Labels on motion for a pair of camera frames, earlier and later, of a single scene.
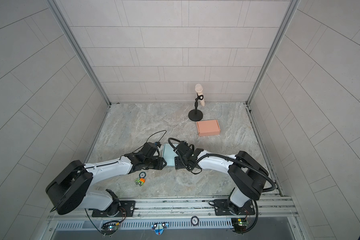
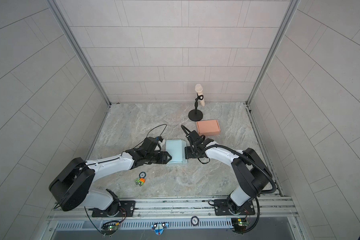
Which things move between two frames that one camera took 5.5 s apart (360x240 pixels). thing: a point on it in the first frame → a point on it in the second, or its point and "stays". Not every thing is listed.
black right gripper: x=177 y=163 → x=187 y=152
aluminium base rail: x=191 y=212 stays
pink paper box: x=208 y=128 stays
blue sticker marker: x=159 y=227 stays
